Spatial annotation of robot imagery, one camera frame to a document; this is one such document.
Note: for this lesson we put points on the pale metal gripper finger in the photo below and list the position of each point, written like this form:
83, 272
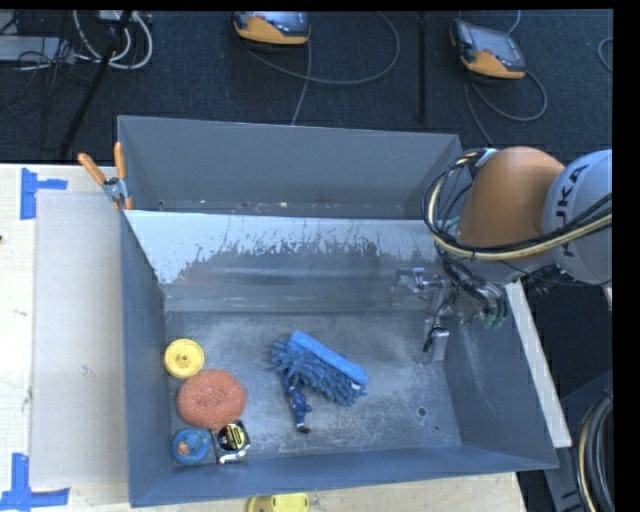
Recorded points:
417, 281
440, 344

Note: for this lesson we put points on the grey metal bin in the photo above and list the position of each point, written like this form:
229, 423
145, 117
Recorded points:
380, 415

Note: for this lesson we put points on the blue bristle brush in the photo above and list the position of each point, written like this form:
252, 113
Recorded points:
325, 367

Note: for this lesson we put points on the small blue toy figure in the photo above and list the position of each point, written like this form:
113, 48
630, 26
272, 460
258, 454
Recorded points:
299, 404

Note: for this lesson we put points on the black and yellow tape measure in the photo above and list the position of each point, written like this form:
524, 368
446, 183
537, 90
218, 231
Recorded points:
233, 442

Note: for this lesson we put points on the copper scouring pad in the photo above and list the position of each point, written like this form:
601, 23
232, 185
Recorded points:
211, 400

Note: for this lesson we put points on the pale flat board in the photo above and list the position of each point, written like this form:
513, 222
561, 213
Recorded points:
75, 325

